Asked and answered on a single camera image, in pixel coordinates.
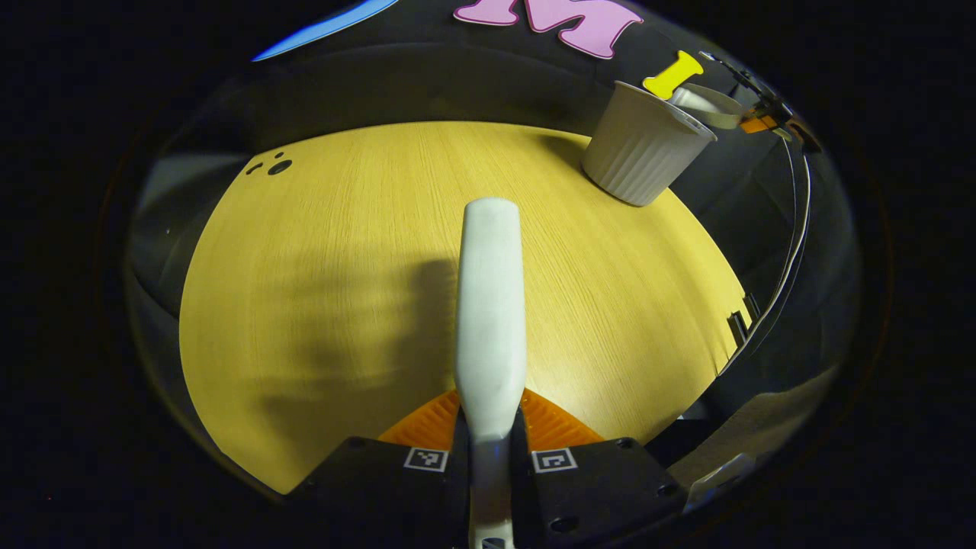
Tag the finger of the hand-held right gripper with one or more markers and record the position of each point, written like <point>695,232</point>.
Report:
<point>757,124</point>

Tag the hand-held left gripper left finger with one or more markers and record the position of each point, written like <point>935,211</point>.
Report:
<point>396,488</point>

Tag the white ribbed garbage bin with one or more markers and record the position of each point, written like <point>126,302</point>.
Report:
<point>640,149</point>

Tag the small grey broom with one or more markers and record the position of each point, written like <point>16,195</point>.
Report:
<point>492,305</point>

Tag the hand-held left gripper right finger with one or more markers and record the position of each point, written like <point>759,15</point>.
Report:
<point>602,492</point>

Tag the black backdrop cloth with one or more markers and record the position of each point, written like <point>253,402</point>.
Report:
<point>457,69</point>

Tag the grey plastic dustpan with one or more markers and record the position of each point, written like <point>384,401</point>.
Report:
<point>717,114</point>

